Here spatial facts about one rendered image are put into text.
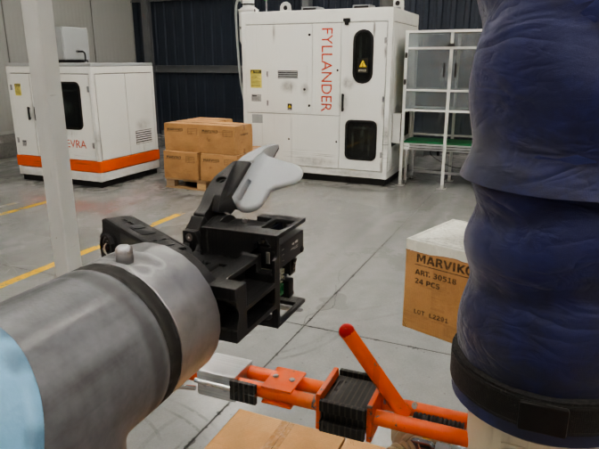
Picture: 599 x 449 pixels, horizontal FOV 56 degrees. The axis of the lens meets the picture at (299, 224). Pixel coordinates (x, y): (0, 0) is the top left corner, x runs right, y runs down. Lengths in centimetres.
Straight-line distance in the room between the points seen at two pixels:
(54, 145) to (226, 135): 415
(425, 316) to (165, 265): 216
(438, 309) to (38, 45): 261
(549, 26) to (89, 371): 49
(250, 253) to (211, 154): 733
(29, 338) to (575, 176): 49
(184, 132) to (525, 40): 746
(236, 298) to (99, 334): 10
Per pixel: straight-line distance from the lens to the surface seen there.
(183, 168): 801
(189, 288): 33
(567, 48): 59
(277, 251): 39
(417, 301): 244
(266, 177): 47
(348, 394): 87
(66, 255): 384
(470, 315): 71
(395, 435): 91
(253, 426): 203
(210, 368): 94
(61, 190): 374
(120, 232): 46
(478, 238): 67
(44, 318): 28
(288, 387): 89
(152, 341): 30
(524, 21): 61
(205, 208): 44
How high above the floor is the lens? 173
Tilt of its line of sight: 16 degrees down
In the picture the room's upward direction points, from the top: straight up
